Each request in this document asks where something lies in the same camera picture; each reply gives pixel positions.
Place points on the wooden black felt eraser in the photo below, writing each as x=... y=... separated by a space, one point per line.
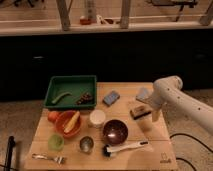
x=139 y=112

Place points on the silver fork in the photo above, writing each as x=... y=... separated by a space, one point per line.
x=59 y=160

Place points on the orange tomato fruit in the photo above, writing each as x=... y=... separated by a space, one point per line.
x=53 y=115

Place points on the green plastic tray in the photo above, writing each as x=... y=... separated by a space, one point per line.
x=77 y=85

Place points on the white round cup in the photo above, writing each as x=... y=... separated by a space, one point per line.
x=97 y=118

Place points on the black pole at left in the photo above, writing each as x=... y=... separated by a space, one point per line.
x=9 y=152

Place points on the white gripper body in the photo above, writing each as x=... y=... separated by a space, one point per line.
x=155 y=114

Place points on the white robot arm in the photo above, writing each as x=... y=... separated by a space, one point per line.
x=168 y=89

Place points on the brown grape bunch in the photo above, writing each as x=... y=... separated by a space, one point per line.
x=85 y=98

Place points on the small steel cup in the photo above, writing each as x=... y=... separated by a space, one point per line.
x=86 y=144

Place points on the white black dish brush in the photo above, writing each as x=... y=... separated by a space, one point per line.
x=109 y=150

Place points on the red object on shelf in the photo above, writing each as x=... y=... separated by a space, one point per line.
x=84 y=21

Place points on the blue sponge block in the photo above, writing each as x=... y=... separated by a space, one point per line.
x=111 y=98

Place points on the orange bowl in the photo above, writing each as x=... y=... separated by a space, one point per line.
x=62 y=121

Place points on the yellow corn cob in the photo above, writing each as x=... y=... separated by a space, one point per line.
x=71 y=123

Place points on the green plastic cup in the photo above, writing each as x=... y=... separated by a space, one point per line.
x=56 y=142

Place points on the green bean pod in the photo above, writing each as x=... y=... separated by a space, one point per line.
x=59 y=97

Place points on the grey triangular cloth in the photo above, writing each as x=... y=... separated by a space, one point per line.
x=143 y=95

